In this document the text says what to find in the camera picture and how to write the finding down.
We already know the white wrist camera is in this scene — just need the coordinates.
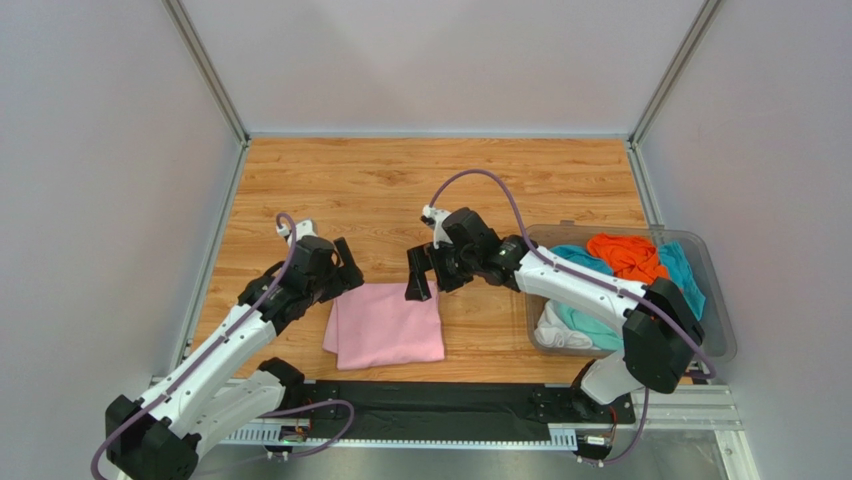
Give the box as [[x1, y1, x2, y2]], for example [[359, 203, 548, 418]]
[[421, 205, 453, 248], [276, 218, 318, 246]]

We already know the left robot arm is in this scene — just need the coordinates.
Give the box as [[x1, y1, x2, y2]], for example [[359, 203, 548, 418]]
[[90, 232, 364, 479]]

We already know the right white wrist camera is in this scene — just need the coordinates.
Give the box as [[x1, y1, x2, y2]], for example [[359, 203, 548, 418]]
[[421, 205, 453, 248]]

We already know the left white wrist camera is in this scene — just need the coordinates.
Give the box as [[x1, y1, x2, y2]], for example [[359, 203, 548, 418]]
[[276, 218, 318, 246]]

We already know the white t shirt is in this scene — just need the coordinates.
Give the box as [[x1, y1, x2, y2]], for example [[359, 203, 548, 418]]
[[534, 301, 589, 350]]

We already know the teal t shirt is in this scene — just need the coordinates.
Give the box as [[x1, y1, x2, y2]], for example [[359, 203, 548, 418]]
[[551, 242, 706, 320]]

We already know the aluminium frame rail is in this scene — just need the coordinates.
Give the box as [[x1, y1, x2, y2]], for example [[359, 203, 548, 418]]
[[117, 376, 760, 480]]

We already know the pink t shirt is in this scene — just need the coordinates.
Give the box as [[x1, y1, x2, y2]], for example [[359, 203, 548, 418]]
[[322, 283, 445, 371]]

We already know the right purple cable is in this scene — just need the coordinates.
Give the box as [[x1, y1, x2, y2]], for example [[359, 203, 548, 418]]
[[421, 168, 719, 466]]

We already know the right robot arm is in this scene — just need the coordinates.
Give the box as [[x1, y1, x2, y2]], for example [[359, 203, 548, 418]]
[[406, 206, 704, 405]]

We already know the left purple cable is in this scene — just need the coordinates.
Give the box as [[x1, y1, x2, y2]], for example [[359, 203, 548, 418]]
[[89, 211, 357, 480]]

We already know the clear plastic bin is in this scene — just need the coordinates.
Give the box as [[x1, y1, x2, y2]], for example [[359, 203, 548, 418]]
[[525, 222, 736, 361]]

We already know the orange t shirt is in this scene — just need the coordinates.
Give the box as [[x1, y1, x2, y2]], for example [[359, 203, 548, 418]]
[[586, 233, 670, 284]]

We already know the purple cable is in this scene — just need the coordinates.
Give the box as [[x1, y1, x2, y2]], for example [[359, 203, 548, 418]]
[[421, 168, 719, 466], [89, 211, 357, 480]]

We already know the mint green t shirt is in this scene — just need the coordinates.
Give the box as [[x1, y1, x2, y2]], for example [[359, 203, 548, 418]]
[[548, 301, 624, 351]]

